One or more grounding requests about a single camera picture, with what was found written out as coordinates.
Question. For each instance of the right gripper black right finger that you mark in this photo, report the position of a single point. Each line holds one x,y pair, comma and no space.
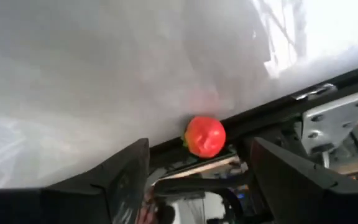
291,186

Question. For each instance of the small red round fruit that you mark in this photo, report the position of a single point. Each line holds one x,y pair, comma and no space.
205,137

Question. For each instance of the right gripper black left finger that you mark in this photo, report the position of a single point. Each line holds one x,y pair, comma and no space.
120,186

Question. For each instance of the silver metal mounting plate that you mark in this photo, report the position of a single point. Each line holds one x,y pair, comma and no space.
334,121

